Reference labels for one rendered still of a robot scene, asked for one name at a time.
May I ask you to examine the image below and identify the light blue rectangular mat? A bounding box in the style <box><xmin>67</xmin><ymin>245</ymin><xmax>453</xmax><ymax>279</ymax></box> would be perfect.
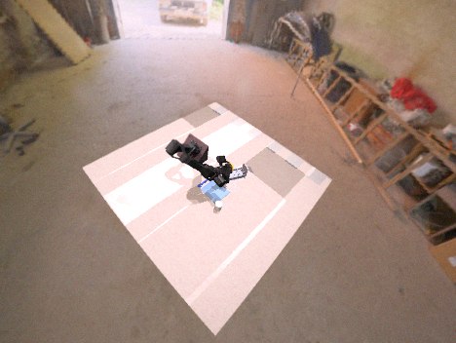
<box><xmin>200</xmin><ymin>181</ymin><xmax>230</xmax><ymax>202</ymax></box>

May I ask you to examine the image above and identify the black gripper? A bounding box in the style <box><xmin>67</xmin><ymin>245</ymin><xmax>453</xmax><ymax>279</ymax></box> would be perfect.
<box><xmin>216</xmin><ymin>155</ymin><xmax>230</xmax><ymax>184</ymax></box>

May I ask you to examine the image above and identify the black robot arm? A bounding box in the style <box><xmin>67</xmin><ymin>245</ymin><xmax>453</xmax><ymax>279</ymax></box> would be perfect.
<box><xmin>165</xmin><ymin>138</ymin><xmax>232</xmax><ymax>188</ymax></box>

